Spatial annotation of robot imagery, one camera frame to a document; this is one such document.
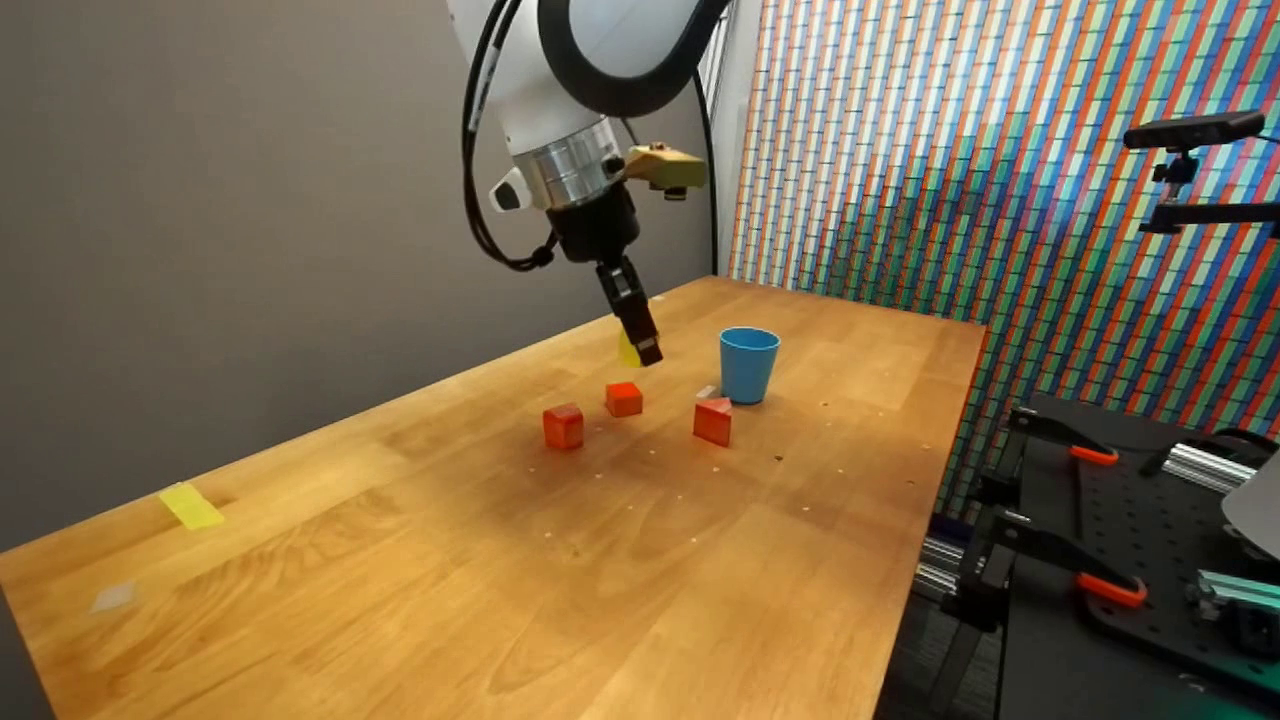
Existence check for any red block middle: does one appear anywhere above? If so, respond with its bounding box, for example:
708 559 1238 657
604 384 642 418

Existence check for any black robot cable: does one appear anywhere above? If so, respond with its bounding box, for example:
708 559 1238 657
458 0 561 278

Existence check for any red block left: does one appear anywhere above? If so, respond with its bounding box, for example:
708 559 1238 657
544 405 584 451

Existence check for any black perforated breadboard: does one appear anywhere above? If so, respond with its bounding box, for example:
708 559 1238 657
997 402 1280 720

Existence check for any red block right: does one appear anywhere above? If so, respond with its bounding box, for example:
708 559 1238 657
692 402 731 447

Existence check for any clear tape piece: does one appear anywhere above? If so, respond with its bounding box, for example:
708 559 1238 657
90 585 137 613

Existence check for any blue cup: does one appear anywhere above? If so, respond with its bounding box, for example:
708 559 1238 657
719 327 781 405

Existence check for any yellow tape piece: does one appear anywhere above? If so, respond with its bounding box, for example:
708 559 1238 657
160 486 225 533

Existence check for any red block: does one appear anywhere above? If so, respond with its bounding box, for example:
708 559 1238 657
692 402 731 447
604 384 642 418
544 405 584 451

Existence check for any orange handled clamp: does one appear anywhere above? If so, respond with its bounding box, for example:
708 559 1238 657
987 509 1148 613
1009 405 1119 468

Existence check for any yellow block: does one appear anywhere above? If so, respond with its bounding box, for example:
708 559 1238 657
614 332 642 368

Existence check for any black camera on stand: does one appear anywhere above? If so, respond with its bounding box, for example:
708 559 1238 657
1125 113 1280 239

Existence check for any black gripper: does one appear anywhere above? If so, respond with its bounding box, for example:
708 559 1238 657
552 185 664 363

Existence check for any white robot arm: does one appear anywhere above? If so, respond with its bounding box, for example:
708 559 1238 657
445 0 731 363

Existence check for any aluminium rail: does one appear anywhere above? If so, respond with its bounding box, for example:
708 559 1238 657
1165 445 1257 493

